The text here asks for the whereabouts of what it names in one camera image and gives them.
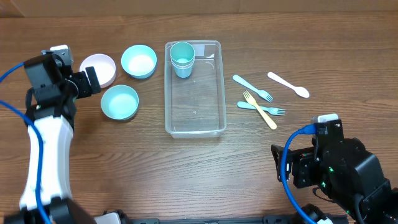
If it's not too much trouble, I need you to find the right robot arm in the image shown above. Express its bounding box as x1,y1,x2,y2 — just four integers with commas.
271,119,397,223

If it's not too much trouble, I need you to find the clear plastic container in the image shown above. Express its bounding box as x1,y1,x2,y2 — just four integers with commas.
164,40,226,139

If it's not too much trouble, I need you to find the white cup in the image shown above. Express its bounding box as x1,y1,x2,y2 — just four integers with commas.
171,61,194,70

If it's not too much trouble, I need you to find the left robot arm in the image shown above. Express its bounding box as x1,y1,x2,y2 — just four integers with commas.
1,50,101,224

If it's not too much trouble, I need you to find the light blue fork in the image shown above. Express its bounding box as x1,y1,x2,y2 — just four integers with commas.
233,75,273,102
237,101,285,116

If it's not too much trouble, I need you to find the white bowl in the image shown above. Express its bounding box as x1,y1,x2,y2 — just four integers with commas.
80,54,116,88

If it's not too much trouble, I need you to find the yellow plastic fork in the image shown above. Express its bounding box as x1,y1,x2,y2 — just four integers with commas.
243,91,277,130

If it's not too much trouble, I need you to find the white plastic spoon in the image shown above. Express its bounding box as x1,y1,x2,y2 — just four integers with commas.
267,72,310,98

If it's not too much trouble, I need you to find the light blue fork upper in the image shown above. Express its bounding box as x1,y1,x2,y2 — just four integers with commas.
233,75,273,102

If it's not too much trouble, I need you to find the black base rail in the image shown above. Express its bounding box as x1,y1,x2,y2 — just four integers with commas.
93,210,349,224

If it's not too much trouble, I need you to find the light blue bowl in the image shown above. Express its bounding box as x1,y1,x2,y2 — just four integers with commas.
100,85,140,121

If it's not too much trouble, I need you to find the teal bowl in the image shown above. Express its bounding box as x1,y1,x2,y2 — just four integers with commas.
121,45,157,79

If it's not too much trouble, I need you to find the blue cup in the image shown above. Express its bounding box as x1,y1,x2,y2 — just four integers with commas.
174,67,193,78

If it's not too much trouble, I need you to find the light blue fork lower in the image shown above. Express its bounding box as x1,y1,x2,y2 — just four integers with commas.
237,101,285,116

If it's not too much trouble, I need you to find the teal cup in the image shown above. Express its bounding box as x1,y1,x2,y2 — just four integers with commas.
170,42,195,65

